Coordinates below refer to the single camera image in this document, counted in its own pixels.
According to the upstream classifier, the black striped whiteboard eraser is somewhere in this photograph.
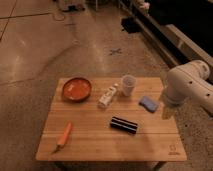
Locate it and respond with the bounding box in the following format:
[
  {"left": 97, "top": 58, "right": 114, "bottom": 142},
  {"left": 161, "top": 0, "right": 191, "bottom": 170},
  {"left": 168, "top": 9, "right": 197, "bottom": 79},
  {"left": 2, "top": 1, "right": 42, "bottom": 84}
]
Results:
[{"left": 110, "top": 117, "right": 138, "bottom": 134}]

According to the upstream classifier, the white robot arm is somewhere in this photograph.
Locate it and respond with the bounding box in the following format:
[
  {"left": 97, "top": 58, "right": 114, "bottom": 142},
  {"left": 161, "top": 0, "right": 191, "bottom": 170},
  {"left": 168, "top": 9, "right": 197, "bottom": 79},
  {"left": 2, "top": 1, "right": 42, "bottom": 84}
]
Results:
[{"left": 163, "top": 60, "right": 213, "bottom": 115}]

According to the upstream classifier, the white plastic bottle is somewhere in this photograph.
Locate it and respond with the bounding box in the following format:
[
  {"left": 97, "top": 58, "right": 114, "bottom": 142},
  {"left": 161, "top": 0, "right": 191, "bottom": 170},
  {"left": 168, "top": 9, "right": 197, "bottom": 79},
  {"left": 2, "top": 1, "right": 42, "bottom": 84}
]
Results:
[{"left": 98, "top": 83, "right": 118, "bottom": 108}]

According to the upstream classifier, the clear plastic cup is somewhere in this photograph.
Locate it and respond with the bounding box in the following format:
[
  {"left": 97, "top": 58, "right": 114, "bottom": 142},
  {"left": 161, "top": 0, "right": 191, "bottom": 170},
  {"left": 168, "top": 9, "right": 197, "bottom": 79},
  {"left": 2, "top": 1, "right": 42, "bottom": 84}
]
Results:
[{"left": 121, "top": 75, "right": 136, "bottom": 96}]

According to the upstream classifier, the orange bowl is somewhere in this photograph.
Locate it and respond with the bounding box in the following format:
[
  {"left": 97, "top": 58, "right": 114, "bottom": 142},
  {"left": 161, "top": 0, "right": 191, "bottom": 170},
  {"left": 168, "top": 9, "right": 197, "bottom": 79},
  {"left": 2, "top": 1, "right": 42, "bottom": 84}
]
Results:
[{"left": 62, "top": 77, "right": 92, "bottom": 102}]

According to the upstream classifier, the wooden folding table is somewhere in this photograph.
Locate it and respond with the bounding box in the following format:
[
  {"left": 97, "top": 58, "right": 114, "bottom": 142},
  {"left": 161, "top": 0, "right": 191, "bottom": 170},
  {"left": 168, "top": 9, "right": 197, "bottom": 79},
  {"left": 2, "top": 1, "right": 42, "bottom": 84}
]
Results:
[{"left": 36, "top": 77, "right": 187, "bottom": 162}]

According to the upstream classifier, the blue sponge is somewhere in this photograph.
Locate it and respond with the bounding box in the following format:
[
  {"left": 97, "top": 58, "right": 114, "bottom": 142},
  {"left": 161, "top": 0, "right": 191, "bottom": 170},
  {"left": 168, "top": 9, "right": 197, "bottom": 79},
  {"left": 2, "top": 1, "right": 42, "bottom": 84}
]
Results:
[{"left": 139, "top": 96, "right": 159, "bottom": 113}]

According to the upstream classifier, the orange carrot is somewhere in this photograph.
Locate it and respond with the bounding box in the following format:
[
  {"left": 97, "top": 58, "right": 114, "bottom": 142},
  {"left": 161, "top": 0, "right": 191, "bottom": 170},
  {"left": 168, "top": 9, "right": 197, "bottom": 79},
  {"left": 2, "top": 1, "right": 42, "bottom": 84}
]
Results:
[{"left": 53, "top": 122, "right": 72, "bottom": 153}]

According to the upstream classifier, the black box on floor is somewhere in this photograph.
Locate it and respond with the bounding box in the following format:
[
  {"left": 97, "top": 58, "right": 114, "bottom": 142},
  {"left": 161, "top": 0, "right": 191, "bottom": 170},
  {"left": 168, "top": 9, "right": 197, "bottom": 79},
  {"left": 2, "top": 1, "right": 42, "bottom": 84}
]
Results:
[{"left": 121, "top": 17, "right": 141, "bottom": 33}]

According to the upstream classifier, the long shelf bench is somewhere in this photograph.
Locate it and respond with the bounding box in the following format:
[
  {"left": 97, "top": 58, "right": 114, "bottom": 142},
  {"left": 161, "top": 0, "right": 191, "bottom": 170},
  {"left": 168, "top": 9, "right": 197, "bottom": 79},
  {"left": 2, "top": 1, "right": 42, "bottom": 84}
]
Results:
[{"left": 118, "top": 0, "right": 213, "bottom": 84}]

